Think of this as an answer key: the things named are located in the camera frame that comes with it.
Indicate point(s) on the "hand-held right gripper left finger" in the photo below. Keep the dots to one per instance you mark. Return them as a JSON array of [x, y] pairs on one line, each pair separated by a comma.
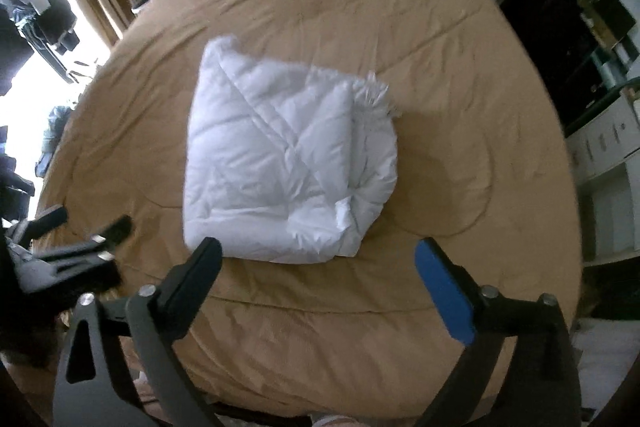
[[192, 274]]

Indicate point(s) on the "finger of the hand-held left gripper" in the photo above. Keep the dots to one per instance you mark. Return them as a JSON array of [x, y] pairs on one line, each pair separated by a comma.
[[47, 218], [115, 229]]

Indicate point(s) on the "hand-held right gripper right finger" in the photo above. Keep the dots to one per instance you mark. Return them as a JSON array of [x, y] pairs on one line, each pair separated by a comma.
[[445, 292]]

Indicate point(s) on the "white quilted duvet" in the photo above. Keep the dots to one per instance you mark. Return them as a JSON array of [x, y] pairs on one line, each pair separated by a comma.
[[270, 157]]

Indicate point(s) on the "blue cloth pile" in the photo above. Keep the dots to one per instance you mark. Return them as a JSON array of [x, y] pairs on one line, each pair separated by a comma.
[[55, 127]]

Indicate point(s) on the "white bedding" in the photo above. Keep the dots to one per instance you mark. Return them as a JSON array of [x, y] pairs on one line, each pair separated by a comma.
[[605, 357]]

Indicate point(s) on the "white shelf unit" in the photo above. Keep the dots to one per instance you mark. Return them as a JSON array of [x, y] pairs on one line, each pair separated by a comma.
[[605, 142]]

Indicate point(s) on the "tan bedspread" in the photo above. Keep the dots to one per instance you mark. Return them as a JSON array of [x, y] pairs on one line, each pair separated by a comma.
[[450, 57]]

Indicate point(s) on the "black cloth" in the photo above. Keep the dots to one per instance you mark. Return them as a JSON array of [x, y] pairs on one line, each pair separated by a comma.
[[540, 32]]

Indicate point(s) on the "dark framed picture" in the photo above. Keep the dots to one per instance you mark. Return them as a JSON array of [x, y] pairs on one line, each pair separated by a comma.
[[602, 12]]

